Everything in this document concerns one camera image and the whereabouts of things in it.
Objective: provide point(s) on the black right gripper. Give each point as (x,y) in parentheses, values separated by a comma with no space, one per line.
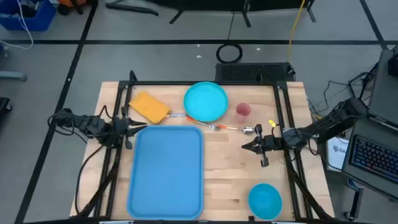
(270,143)

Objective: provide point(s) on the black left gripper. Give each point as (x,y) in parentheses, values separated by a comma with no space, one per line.
(127,130)

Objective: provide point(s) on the yellow cloth napkin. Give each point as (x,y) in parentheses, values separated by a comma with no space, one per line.
(149,106)

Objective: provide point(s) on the pink ribbed cup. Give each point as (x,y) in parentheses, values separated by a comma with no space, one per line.
(243,112)

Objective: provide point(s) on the blue plastic tray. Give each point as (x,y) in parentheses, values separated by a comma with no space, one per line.
(164,171)

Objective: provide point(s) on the blue plastic bowl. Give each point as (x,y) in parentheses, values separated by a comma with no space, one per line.
(265,201)

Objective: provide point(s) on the teal plastic plate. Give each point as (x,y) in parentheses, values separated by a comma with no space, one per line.
(205,101)

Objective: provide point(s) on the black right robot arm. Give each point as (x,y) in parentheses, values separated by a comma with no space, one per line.
(329,124)

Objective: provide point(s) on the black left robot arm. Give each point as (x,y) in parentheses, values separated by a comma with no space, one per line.
(84,124)

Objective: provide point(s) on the yellow tag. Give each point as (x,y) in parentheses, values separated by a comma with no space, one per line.
(272,123)

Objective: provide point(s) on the black perforated computer case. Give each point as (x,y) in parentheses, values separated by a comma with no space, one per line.
(248,72)

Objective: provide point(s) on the white printed box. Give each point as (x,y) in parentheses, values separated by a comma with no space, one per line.
(337,152)

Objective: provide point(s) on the black cart leg with caster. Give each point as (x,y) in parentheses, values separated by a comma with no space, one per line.
(354,202)

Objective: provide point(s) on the black stand leg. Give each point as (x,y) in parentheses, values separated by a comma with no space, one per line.
(130,8)

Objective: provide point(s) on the laptop with lit keyboard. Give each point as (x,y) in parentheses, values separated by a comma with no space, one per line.
(373,155)

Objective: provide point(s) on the grey bar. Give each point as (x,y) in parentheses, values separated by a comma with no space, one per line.
(12,75)

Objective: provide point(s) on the orange and black object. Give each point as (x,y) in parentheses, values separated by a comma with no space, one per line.
(71,3)

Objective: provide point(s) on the grey closed laptop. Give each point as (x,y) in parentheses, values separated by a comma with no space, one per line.
(384,93)

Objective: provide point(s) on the black backdrop panel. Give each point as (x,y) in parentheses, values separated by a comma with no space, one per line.
(217,3)

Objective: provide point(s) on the blue plastic bin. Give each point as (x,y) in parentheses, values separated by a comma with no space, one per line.
(34,18)

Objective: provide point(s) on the black device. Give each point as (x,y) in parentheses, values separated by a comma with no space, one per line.
(393,65)

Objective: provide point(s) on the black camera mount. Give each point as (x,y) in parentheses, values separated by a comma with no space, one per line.
(251,219)

